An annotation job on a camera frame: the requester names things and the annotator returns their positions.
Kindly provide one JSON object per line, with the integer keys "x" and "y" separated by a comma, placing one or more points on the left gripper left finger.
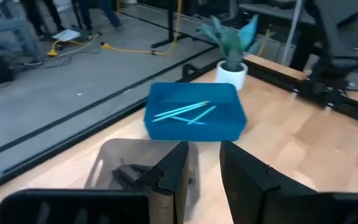
{"x": 166, "y": 174}

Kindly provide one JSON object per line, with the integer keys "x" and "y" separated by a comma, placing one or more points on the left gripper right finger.
{"x": 247, "y": 186}

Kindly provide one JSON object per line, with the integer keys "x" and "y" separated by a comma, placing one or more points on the light blue pencil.
{"x": 188, "y": 120}

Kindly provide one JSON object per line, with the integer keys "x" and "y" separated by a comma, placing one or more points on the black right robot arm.
{"x": 331, "y": 46}

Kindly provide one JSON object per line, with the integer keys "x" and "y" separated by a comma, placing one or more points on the clear grey plastic bin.
{"x": 129, "y": 149}

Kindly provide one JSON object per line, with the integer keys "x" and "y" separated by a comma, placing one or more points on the blue plastic bin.
{"x": 194, "y": 132}

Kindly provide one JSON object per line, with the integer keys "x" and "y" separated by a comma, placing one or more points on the snake plant in white pot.
{"x": 232, "y": 74}

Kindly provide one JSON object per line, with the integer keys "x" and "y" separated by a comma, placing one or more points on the thin black pole stand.
{"x": 171, "y": 21}

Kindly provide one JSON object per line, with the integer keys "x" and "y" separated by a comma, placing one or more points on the white pole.
{"x": 292, "y": 31}

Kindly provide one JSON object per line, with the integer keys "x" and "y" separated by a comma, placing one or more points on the white paper sheet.
{"x": 67, "y": 35}

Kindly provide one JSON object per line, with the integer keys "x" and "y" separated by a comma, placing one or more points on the person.
{"x": 42, "y": 15}
{"x": 104, "y": 12}

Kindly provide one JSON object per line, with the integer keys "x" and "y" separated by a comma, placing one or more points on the grey desk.
{"x": 259, "y": 9}

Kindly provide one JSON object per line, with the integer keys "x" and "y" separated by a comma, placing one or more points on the grey cart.
{"x": 8, "y": 28}

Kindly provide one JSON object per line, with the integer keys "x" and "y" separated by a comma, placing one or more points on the black aluminium table frame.
{"x": 42, "y": 157}

